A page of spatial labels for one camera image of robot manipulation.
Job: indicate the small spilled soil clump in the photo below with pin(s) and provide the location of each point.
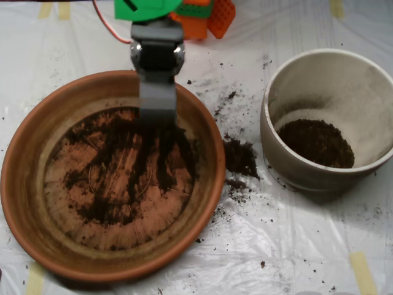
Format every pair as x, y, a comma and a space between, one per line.
236, 183

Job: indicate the grey gripper black servo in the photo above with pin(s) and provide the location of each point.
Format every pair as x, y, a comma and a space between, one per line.
157, 55

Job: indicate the large spilled soil heap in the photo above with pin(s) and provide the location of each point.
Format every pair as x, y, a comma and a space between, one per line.
239, 158

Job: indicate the beige masking tape strip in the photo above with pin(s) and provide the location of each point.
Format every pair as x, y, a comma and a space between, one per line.
45, 10
64, 10
336, 8
363, 273
35, 279

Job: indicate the clear plastic cover sheet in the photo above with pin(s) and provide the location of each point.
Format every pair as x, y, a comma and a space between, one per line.
276, 246

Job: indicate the white round plant pot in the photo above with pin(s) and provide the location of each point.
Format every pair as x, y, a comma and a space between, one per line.
307, 181

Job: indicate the dark soil pile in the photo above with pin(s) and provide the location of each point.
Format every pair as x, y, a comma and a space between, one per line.
107, 159

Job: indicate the terracotta plant saucer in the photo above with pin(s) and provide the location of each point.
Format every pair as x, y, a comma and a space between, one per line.
24, 184

